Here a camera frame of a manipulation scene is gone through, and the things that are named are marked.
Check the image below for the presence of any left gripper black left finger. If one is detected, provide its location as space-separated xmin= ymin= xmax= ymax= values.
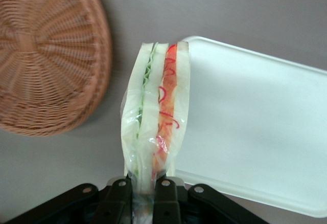
xmin=90 ymin=177 xmax=134 ymax=224

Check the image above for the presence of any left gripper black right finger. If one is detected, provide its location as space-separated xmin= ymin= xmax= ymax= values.
xmin=153 ymin=177 xmax=182 ymax=224

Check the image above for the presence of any plastic-wrapped triangle sandwich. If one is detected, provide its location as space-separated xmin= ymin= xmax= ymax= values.
xmin=120 ymin=41 xmax=192 ymax=224

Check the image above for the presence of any cream rectangular tray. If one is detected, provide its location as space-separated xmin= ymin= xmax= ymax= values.
xmin=173 ymin=35 xmax=327 ymax=218

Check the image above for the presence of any round brown wicker basket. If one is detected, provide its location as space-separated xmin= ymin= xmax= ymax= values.
xmin=0 ymin=0 xmax=113 ymax=137

